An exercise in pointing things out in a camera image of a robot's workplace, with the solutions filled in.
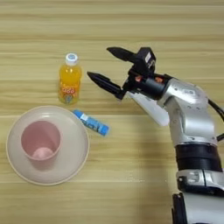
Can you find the white rectangular remote device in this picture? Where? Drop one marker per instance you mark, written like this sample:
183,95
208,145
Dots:
151,110

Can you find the pink plastic cup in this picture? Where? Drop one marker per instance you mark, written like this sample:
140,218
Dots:
40,137

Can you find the black box with white label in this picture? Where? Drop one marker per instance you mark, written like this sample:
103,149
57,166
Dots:
144,61

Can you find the orange juice bottle white cap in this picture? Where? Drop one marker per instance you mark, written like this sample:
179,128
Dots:
70,81

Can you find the beige round plate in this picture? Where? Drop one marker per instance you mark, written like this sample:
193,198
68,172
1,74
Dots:
73,151

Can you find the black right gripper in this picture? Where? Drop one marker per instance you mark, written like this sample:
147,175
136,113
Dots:
148,86

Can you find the blue tube with white print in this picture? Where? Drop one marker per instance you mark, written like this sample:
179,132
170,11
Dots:
92,123

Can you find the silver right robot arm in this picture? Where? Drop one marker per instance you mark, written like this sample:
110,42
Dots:
192,116

